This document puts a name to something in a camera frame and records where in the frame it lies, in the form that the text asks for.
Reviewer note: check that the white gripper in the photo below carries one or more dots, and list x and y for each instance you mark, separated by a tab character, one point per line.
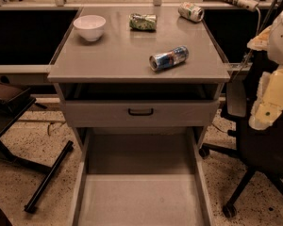
282	39

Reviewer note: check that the blue silver redbull can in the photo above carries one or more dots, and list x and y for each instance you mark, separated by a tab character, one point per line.
159	62

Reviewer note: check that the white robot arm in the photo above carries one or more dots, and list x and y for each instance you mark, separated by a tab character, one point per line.
270	40

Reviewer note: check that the white green soda can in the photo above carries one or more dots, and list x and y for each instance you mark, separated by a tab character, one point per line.
191	12

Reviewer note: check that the grey drawer cabinet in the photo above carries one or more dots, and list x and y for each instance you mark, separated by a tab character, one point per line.
116	67

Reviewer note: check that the open grey middle drawer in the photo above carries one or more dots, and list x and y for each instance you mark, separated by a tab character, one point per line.
140	180

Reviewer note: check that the black office chair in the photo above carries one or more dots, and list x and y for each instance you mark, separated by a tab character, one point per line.
258	150

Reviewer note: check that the green crumpled chip bag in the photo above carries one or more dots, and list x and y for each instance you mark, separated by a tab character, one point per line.
143	22

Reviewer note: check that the white ceramic bowl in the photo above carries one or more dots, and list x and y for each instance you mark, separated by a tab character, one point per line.
90	27

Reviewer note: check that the black stool with metal legs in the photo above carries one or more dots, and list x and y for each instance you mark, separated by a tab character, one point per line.
15	100

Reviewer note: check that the closed top drawer with handle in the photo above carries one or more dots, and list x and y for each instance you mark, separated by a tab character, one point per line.
139	113

